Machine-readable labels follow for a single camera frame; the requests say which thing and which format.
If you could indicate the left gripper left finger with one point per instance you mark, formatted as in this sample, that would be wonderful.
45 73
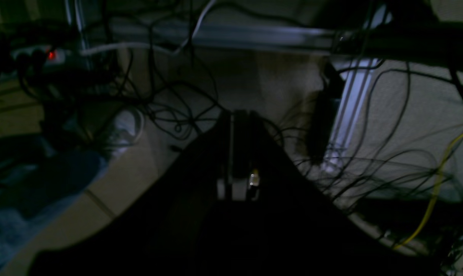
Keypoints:
157 234

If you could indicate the aluminium frame leg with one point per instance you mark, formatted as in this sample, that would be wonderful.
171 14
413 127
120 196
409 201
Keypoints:
356 70

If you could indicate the white power strip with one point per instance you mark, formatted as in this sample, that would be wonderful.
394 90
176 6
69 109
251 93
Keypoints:
44 53

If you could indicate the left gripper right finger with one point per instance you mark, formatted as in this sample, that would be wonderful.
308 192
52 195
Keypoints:
307 234

